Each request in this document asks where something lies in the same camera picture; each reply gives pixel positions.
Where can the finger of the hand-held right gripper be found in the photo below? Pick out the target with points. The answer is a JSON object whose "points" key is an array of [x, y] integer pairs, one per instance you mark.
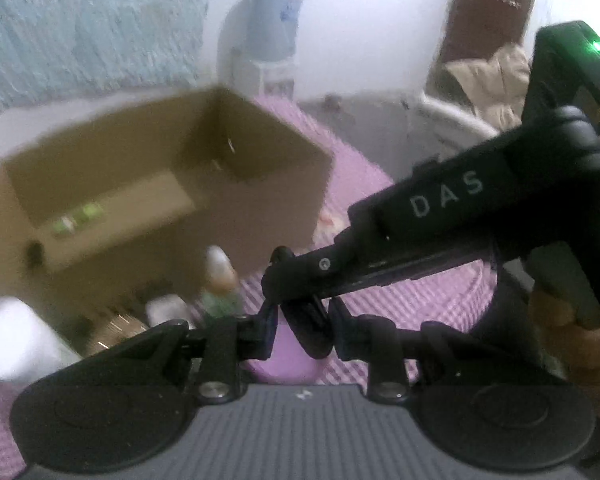
{"points": [[307, 327], [305, 266]]}

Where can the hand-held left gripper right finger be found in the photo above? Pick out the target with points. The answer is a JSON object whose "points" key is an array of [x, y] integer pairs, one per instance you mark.
{"points": [[340, 332]]}

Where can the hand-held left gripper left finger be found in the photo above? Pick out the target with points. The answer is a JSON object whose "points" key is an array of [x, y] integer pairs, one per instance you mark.
{"points": [[266, 332]]}

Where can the purple plastic object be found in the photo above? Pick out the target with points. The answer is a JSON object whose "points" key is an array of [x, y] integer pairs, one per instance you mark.
{"points": [[292, 367]]}

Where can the brown cardboard box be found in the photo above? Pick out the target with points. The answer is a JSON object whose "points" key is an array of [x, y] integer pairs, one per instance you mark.
{"points": [[260, 210]]}

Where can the silver patterned metal disc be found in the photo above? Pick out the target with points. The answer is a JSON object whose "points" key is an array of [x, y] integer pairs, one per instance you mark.
{"points": [[112, 332]]}

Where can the person's right hand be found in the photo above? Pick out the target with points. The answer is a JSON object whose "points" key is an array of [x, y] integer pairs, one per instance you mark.
{"points": [[560, 320]]}

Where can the white plastic chair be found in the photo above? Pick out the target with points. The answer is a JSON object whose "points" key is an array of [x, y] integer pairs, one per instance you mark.
{"points": [[460, 120]]}

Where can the green bottle with white cap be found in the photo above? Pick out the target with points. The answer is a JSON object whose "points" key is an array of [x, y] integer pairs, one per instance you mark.
{"points": [[220, 280]]}

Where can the purple checked cloth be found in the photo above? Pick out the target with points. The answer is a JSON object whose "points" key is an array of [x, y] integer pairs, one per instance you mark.
{"points": [[410, 305]]}

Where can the beige cloth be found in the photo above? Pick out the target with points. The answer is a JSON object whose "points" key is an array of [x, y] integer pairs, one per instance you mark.
{"points": [[495, 85]]}

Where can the brown door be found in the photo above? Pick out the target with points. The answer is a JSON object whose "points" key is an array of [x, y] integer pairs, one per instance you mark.
{"points": [[490, 5]]}

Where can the white water dispenser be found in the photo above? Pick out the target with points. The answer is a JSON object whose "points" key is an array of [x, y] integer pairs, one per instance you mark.
{"points": [[275, 77]]}

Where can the green tube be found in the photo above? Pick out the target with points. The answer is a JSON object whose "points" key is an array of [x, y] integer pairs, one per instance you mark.
{"points": [[75, 220]]}

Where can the blue water dispenser bottle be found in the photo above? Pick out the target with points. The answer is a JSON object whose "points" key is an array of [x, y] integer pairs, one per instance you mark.
{"points": [[272, 20]]}

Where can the large white container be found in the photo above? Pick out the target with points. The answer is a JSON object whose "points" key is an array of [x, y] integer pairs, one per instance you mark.
{"points": [[15, 335]]}

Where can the teal floral cloth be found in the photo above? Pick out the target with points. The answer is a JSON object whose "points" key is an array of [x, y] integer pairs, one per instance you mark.
{"points": [[80, 25]]}

